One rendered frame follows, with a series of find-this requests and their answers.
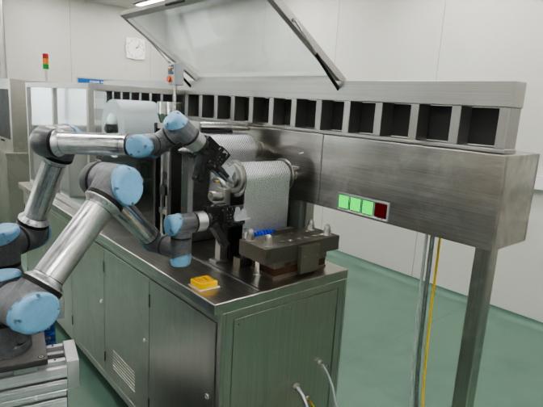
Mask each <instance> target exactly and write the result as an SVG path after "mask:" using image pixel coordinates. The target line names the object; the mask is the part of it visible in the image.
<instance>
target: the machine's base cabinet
mask: <svg viewBox="0 0 543 407"><path fill-rule="evenodd" d="M48 220H49V222H50V223H49V225H50V229H51V237H50V238H49V240H48V242H47V243H46V244H44V245H43V246H41V247H40V248H37V249H34V250H31V251H28V252H27V271H32V270H34V269H35V268H36V266H37V265H38V263H39V262H40V260H41V259H42V258H43V257H44V256H45V255H46V253H47V252H48V250H49V249H50V248H51V246H52V245H53V243H54V242H55V241H56V239H58V237H59V236H60V235H61V233H62V232H63V230H64V229H65V227H66V226H67V225H68V223H69V222H70V221H69V220H67V219H66V218H64V217H63V216H61V215H59V214H58V213H56V212H55V211H53V210H52V209H50V212H49V214H48ZM62 290H63V296H64V311H65V318H63V319H57V322H58V323H59V324H60V325H61V327H62V328H63V329H64V330H65V331H66V333H67V334H68V335H69V336H70V337H71V338H72V339H73V340H74V342H75V343H76V344H77V345H78V347H79V348H80V349H81V350H82V352H83V353H84V354H85V355H86V357H87V358H88V359H89V360H90V361H91V362H92V363H93V364H94V365H95V367H96V368H97V369H98V370H99V372H100V373H101V374H102V375H103V377H104V378H105V379H106V380H107V382H108V383H109V384H110V385H111V386H112V387H113V388H114V389H115V390H116V392H117V393H118V394H119V395H120V397H121V398H122V399H123V400H124V402H125V403H126V404H127V405H128V407H305V406H304V404H303V401H302V399H301V396H300V395H299V393H298V392H297V391H296V390H294V389H293V385H294V384H295V383H299V384H300V386H301V390H302V392H303V393H304V394H305V396H309V397H310V400H311V401H312V403H313V404H314V407H335V403H334V398H333V394H332V391H331V387H330V382H329V380H328V377H327V375H326V373H325V371H324V370H323V368H322V366H319V365H318V360H320V359H321V360H322V361H323V362H324V364H323V365H324V366H325V368H326V369H327V370H328V373H329V375H330V378H331V380H332V383H333V386H334V390H335V395H336V393H337V384H338V375H339V359H340V351H341V341H342V332H343V316H344V308H345V299H346V290H347V279H341V280H338V281H335V282H332V283H328V284H324V285H322V286H318V287H313V288H310V289H307V290H304V291H301V292H296V293H293V294H290V295H287V296H282V297H279V298H276V299H274V300H269V301H265V302H263V303H259V304H254V305H251V306H248V307H245V308H240V309H237V310H234V311H231V312H228V313H223V314H221V315H217V316H213V315H212V314H211V313H209V312H207V311H206V310H204V309H203V308H201V307H200V306H199V305H197V304H195V303H194V302H192V301H191V300H189V299H188V298H186V297H185V296H183V295H181V294H180V293H178V292H177V291H176V290H174V289H173V288H171V287H169V286H168V285H166V284H165V283H164V282H162V281H160V280H159V279H157V278H155V277H154V276H152V275H151V274H150V273H148V272H147V271H145V270H143V269H142V268H140V267H139V266H138V265H136V264H134V263H133V262H131V261H129V260H128V259H127V258H125V257H124V256H122V255H121V254H119V253H117V252H116V251H114V250H113V249H111V248H110V247H108V246H107V245H105V244H103V243H102V242H101V241H99V240H98V239H95V241H94V242H93V243H92V245H91V246H90V248H89V249H88V251H87V252H86V253H85V254H84V256H83V257H82V259H81V260H80V262H79V263H78V265H77V266H76V267H75V268H74V270H73V272H72V273H71V274H70V276H69V278H68V279H67V280H66V281H65V283H64V284H63V286H62Z"/></svg>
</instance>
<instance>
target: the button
mask: <svg viewBox="0 0 543 407"><path fill-rule="evenodd" d="M191 285H193V286H194V287H197V288H198V289H200V290H204V289H207V288H211V287H217V280H215V279H213V278H212V277H210V276H208V275H204V276H200V277H195V278H192V279H191Z"/></svg>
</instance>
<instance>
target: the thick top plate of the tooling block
mask: <svg viewBox="0 0 543 407"><path fill-rule="evenodd" d="M322 234H323V230H321V229H317V228H315V230H307V228H304V229H295V230H294V232H291V233H282V234H274V233H272V234H270V235H271V237H272V245H273V247H264V246H263V243H264V240H265V236H266V235H262V236H257V237H255V241H246V239H245V238H243V239H239V254H240V255H242V256H245V257H247V258H249V259H251V260H254V261H256V262H258V263H260V264H263V265H264V266H266V265H270V264H273V263H278V262H284V261H288V260H292V259H295V258H298V248H299V246H300V245H307V244H311V243H315V242H317V243H320V252H319V253H324V252H327V251H332V250H338V249H339V235H337V234H334V233H331V236H325V235H322Z"/></svg>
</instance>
